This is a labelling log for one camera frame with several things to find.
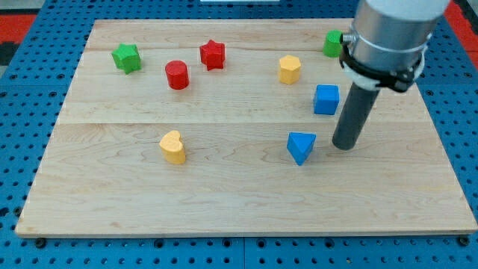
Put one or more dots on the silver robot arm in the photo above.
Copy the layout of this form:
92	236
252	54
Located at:
387	40

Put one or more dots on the wooden board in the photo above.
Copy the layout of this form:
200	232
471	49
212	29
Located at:
103	174

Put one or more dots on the blue triangle block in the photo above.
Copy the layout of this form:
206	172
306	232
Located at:
300	146

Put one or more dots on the yellow heart block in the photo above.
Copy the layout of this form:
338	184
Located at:
172	147

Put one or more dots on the red cylinder block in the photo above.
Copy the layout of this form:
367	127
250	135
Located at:
177	75

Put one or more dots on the yellow hexagon block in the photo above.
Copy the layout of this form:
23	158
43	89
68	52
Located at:
289	69

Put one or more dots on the red star block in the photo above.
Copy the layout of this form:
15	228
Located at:
213	55

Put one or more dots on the blue cube block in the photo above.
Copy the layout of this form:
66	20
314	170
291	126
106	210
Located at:
326	99

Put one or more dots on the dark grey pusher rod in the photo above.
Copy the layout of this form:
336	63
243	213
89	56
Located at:
356	109

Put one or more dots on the green cylinder block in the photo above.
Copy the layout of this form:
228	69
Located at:
332	44

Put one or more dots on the green star block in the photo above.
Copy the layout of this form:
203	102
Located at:
127	58

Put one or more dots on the black cable clamp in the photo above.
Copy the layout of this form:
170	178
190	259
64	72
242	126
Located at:
372	79

